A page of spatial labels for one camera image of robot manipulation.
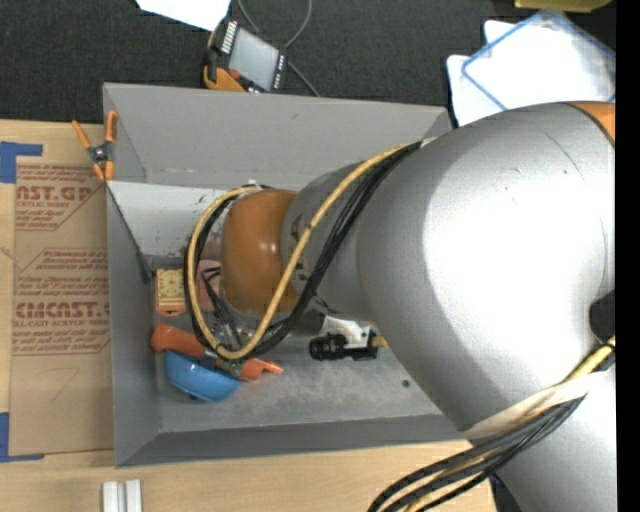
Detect long orange toy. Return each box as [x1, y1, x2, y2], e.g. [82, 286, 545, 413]
[150, 323, 285, 383]

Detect blue bowl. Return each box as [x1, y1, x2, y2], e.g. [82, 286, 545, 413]
[163, 349, 242, 404]

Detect orange and cream small box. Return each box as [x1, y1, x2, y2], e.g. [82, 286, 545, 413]
[154, 268, 190, 317]

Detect grey metal bin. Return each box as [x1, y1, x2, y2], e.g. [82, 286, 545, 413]
[102, 82, 470, 469]

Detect brown cardboard board red print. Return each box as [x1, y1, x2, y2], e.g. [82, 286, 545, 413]
[0, 118, 117, 464]

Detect black cylinder on white bracket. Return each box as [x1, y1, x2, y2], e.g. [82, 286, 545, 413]
[308, 314, 389, 363]

